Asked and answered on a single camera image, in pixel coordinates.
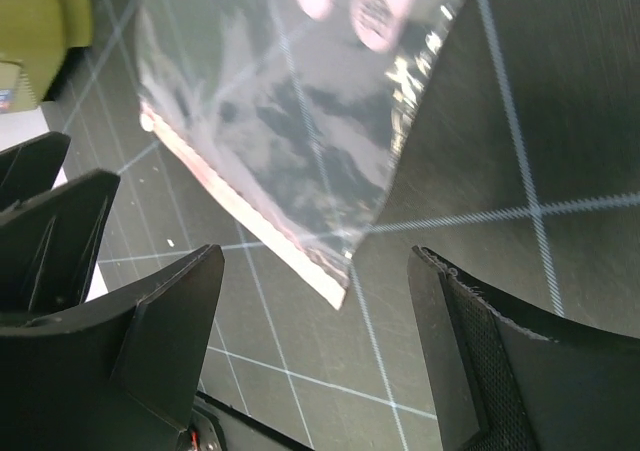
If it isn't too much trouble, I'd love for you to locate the black grid mat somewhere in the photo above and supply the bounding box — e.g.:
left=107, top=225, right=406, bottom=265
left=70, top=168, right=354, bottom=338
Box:
left=44, top=0, right=639, bottom=450

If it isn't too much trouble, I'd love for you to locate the olive green plastic basket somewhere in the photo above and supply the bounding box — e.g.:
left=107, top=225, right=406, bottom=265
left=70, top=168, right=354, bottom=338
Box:
left=1, top=0, right=93, bottom=114

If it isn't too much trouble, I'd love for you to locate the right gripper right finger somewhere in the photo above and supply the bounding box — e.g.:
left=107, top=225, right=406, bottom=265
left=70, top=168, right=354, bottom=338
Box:
left=407, top=246, right=639, bottom=450

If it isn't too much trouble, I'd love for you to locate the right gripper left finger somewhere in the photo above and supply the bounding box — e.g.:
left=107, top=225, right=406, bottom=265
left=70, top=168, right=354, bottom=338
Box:
left=1, top=245, right=224, bottom=436

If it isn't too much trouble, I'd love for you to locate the clear pink zip bag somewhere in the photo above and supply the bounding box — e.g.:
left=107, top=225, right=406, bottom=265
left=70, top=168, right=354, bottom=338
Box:
left=135, top=0, right=463, bottom=308

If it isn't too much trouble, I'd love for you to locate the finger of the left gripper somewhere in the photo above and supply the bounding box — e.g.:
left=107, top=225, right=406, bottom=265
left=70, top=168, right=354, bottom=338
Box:
left=1, top=132, right=120, bottom=314

